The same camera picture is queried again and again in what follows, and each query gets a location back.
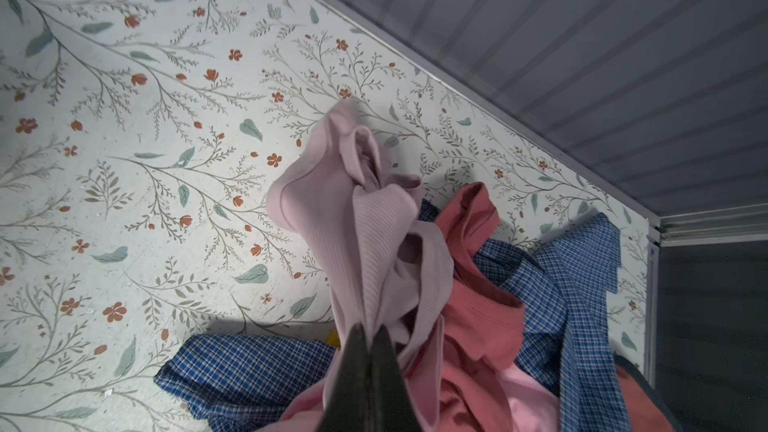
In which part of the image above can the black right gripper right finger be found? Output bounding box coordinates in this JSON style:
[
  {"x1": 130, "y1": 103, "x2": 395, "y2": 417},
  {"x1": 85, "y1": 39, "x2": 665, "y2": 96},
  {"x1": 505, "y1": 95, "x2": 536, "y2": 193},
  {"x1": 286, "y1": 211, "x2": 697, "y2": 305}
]
[{"x1": 370, "y1": 326, "x2": 422, "y2": 432}]

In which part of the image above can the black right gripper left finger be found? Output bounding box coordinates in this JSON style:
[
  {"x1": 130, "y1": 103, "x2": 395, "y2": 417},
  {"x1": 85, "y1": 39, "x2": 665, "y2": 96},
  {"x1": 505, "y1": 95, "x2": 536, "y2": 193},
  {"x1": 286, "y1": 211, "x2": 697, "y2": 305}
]
[{"x1": 316, "y1": 324, "x2": 370, "y2": 432}]

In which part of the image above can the light pink ribbed garment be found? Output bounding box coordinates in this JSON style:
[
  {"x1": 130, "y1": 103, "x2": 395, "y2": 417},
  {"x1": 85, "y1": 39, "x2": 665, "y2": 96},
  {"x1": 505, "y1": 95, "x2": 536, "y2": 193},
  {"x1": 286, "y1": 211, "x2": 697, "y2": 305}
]
[{"x1": 266, "y1": 100, "x2": 454, "y2": 431}]

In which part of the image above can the dark pink ribbed garment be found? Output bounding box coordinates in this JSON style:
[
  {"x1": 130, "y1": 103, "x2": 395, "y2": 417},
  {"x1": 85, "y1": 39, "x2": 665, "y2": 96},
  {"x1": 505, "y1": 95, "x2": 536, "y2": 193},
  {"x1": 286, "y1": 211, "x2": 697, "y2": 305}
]
[{"x1": 283, "y1": 195, "x2": 523, "y2": 431}]

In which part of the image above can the bright pink garment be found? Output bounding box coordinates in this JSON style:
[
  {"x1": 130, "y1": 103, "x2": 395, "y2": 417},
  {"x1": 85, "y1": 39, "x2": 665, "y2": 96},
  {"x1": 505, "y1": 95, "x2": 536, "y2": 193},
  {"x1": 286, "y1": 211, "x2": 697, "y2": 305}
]
[{"x1": 497, "y1": 365, "x2": 560, "y2": 432}]

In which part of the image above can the blue plaid shirt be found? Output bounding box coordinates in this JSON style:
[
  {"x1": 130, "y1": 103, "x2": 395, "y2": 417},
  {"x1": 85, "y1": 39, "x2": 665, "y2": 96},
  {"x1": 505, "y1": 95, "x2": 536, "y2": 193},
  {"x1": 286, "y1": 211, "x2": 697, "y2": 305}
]
[{"x1": 154, "y1": 214, "x2": 630, "y2": 431}]

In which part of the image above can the coral garment with grey trim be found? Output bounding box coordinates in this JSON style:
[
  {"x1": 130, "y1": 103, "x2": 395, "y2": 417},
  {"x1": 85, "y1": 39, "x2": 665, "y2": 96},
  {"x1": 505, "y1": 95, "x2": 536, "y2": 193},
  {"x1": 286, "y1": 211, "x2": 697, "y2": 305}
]
[{"x1": 613, "y1": 354, "x2": 684, "y2": 432}]

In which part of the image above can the floral patterned table mat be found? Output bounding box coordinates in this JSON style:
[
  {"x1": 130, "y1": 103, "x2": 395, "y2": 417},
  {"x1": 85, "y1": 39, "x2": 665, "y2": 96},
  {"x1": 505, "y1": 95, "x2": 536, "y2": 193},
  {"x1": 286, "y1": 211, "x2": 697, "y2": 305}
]
[{"x1": 1, "y1": 0, "x2": 649, "y2": 431}]

